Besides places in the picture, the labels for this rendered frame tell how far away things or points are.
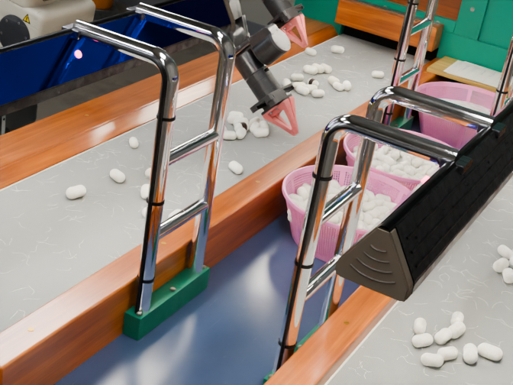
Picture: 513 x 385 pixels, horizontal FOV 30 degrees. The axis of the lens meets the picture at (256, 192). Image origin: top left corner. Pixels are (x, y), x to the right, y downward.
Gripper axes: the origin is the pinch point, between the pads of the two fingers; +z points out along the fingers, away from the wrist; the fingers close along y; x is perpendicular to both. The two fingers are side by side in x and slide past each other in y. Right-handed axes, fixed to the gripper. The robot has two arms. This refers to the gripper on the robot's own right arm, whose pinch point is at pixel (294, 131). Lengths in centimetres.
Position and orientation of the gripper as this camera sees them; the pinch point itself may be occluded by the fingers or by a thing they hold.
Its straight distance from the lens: 205.0
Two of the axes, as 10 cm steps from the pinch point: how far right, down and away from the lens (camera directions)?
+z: 5.5, 8.4, -0.1
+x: -6.8, 4.5, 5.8
